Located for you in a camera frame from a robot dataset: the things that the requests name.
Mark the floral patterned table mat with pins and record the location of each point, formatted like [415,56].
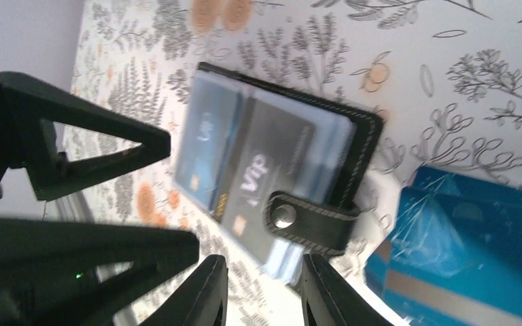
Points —
[446,77]

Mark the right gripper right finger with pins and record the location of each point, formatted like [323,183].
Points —
[329,300]

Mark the black VIP logo card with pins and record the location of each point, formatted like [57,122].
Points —
[268,154]

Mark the blue VIP card front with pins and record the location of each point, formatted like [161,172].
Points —
[212,114]

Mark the blue striped card upper left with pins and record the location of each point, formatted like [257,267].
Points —
[445,249]

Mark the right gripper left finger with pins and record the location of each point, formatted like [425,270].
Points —
[202,299]

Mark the black leather card holder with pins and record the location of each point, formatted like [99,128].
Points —
[319,214]

